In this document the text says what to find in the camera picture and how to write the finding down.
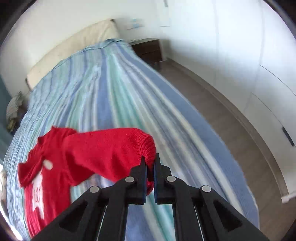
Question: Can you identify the red knit sweater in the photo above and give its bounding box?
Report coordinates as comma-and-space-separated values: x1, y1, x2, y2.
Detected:
18, 127, 156, 237

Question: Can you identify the pile of folded clothes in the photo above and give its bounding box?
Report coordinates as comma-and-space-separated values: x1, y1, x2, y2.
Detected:
6, 92, 28, 134

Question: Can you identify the teal curtain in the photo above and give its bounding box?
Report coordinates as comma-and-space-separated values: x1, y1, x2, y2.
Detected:
0, 79, 13, 164

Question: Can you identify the striped blue green bedspread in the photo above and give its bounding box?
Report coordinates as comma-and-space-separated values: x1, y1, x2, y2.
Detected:
4, 40, 259, 240

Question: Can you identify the white wardrobe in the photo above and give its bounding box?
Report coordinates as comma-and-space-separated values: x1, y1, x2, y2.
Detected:
156, 1, 295, 203

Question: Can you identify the dark wooden nightstand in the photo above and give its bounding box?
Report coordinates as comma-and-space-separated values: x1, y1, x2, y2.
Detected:
129, 38, 163, 65

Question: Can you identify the cream padded headboard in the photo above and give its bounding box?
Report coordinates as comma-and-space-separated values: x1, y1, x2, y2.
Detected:
26, 19, 120, 90

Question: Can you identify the black wardrobe handle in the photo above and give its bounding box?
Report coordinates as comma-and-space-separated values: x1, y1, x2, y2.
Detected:
281, 126, 295, 147

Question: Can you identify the wall socket panel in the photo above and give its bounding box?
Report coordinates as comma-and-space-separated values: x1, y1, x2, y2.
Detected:
126, 19, 142, 30

